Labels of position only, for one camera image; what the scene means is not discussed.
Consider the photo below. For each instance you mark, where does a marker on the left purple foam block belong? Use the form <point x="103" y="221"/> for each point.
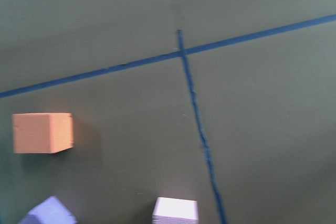
<point x="50" y="210"/>

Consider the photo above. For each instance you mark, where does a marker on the left orange foam block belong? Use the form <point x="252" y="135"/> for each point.
<point x="42" y="133"/>

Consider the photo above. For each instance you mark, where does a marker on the pink foam block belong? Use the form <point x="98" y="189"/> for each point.
<point x="172" y="210"/>

